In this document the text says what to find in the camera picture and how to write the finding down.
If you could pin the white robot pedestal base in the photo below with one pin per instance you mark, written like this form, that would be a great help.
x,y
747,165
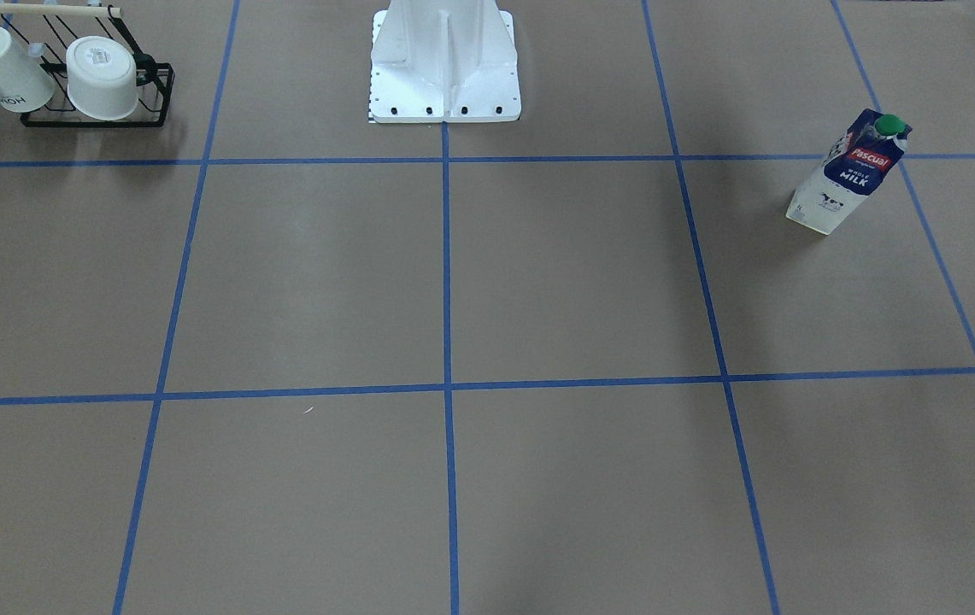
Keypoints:
x,y
443,61

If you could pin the black wire mug rack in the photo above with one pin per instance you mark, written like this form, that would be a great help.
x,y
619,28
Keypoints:
x,y
46,28

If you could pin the blue white milk carton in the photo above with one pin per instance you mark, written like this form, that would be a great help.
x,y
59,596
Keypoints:
x,y
854,167

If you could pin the white cup on rack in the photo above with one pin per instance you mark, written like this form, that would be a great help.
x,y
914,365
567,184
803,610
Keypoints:
x,y
101,78

